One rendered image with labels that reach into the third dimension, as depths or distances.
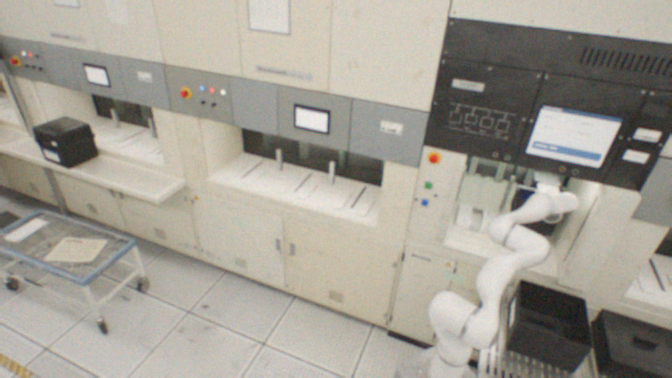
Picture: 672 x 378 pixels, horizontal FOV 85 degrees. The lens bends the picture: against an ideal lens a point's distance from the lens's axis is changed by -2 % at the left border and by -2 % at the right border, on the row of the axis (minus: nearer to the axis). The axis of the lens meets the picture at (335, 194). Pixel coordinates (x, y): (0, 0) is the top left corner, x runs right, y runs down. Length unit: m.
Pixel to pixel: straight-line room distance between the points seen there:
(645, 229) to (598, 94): 0.63
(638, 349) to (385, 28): 1.67
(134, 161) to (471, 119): 2.26
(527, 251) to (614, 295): 0.81
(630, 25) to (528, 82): 0.35
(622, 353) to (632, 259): 0.41
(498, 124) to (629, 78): 0.46
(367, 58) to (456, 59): 0.38
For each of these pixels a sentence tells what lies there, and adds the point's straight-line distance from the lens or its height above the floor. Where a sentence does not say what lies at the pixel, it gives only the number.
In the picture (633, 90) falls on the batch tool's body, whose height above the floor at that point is 1.79.
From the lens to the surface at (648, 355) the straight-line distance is 2.05.
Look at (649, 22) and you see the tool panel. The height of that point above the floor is 2.01.
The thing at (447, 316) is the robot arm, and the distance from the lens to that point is 1.36.
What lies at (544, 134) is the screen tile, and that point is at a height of 1.56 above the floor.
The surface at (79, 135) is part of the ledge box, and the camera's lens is 3.12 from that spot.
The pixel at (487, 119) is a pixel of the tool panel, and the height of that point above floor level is 1.58.
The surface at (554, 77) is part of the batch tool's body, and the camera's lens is 1.70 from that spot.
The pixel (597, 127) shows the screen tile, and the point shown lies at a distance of 1.78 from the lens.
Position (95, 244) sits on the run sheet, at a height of 0.46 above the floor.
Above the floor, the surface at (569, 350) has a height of 0.88.
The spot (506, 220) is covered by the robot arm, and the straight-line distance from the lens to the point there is 1.56.
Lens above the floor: 2.15
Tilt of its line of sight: 33 degrees down
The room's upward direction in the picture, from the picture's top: 3 degrees clockwise
